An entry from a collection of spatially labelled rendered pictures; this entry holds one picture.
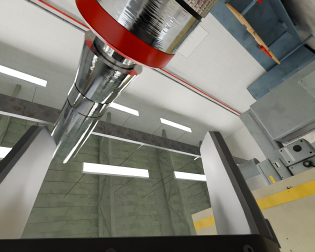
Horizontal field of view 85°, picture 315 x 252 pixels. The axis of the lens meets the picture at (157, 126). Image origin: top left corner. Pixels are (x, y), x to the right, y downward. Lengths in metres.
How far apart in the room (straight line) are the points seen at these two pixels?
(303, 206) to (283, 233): 0.20
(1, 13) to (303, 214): 5.34
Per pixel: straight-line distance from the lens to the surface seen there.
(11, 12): 5.01
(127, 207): 6.00
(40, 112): 3.13
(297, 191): 1.34
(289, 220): 1.37
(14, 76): 4.65
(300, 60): 7.03
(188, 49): 5.31
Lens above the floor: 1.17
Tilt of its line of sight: 35 degrees up
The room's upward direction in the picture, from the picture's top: 134 degrees counter-clockwise
